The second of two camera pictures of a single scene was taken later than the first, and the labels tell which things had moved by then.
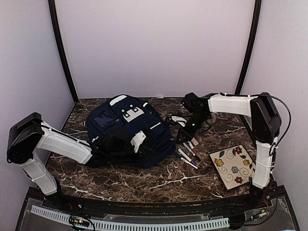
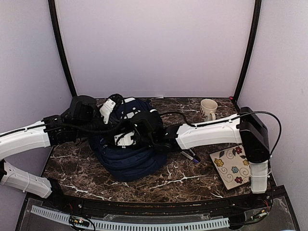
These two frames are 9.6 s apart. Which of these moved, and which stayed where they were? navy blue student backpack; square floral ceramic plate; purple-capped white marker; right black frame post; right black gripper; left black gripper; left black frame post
Moved: right black gripper; purple-capped white marker; left black gripper; navy blue student backpack
Stayed: square floral ceramic plate; left black frame post; right black frame post
